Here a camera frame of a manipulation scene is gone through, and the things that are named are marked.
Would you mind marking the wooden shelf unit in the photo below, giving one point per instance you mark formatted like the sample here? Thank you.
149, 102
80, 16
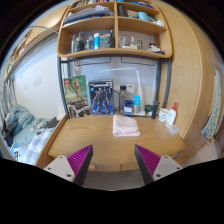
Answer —
115, 51

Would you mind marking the pink towel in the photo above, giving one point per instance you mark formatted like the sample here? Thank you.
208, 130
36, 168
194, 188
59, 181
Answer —
126, 126

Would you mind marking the tree figure building set box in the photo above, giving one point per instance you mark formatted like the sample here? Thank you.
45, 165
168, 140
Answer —
76, 96

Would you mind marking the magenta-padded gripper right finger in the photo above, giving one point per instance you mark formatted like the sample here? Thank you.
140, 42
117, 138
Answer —
165, 166

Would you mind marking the white wall switch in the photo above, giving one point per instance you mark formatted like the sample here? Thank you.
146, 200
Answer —
36, 81

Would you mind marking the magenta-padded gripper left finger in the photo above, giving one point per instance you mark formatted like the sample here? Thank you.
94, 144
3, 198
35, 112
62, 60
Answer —
60, 166

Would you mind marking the white mug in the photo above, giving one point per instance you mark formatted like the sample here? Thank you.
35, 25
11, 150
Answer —
163, 115

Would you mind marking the clear plastic container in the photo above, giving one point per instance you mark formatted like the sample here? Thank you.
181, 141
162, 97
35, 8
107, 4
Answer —
173, 129

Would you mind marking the black cylindrical shaver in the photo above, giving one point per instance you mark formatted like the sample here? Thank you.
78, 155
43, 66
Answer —
155, 110

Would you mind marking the bed with green blanket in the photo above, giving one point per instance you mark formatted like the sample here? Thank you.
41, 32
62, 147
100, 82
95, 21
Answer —
23, 130

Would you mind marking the white bottle with red cap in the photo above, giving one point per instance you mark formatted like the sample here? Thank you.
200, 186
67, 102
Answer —
171, 117

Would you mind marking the light blue carton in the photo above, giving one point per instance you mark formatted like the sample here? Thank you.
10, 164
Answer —
136, 103

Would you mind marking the dark green round object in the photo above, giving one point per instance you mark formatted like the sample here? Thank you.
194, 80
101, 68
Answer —
148, 108

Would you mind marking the clear bottle with black cap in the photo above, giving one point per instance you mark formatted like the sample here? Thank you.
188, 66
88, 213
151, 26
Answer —
122, 96

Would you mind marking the blue robot model kit box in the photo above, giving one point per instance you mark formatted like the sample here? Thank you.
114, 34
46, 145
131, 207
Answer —
101, 97

